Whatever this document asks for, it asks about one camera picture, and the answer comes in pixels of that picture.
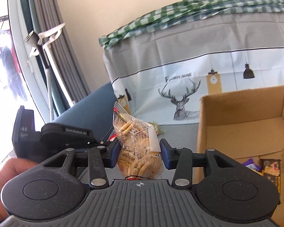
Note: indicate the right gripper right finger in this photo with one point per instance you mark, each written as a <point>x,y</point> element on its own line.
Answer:
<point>180,160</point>

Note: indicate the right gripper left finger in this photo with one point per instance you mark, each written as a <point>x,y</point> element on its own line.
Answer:
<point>100,158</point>

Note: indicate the clear bag of biscuits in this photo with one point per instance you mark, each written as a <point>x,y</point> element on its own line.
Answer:
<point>140,156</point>

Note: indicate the purple chocolate bar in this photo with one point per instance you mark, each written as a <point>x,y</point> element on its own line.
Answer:
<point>250,163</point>

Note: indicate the dark brown chocolate pack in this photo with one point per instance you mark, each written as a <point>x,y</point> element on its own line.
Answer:
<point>271,170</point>

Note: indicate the round green peanut snack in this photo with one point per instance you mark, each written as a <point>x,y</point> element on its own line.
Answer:
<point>157,128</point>

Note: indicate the person's left hand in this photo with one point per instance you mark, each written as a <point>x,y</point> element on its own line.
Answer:
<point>12,168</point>

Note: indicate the grey curtain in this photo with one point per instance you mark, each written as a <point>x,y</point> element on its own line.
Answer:
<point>68,83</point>

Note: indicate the open cardboard box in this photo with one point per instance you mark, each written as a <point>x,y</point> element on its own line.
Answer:
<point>245,124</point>

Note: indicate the deer print sofa cover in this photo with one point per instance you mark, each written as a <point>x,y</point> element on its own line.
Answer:
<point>161,76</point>

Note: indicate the green checkered cloth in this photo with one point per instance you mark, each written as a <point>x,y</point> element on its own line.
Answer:
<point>187,11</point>

